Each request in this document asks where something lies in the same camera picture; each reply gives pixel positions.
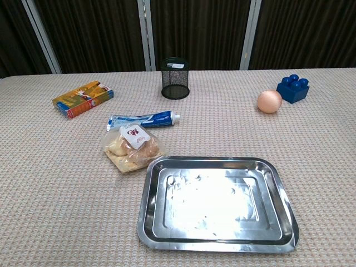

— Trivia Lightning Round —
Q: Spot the bagged bread in clear plastic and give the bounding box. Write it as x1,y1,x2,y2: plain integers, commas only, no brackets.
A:
104,122,165,173

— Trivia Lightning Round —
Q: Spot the silver metal tray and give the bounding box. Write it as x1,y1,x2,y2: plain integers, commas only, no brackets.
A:
137,156,300,254

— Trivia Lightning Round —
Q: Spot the blue white toothpaste tube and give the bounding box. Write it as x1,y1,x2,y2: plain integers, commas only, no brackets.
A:
106,110,181,131

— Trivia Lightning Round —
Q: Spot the black mesh pen holder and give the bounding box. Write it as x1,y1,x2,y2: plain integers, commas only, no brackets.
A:
160,57,191,100

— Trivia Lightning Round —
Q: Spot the beige round ball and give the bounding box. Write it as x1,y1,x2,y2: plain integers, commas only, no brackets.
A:
257,90,283,113

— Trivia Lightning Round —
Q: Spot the yellow blue cardboard box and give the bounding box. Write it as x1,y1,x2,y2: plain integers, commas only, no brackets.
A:
52,80,115,120

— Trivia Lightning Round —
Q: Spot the blue plastic building block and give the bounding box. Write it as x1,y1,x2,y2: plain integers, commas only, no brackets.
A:
276,73,310,105

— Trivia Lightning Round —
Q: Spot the beige woven tablecloth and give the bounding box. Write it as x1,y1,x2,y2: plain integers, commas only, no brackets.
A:
0,67,356,267

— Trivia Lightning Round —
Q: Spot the grey metal partition post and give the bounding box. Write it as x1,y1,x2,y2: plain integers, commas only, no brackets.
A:
21,0,62,75
137,0,156,72
239,0,263,71

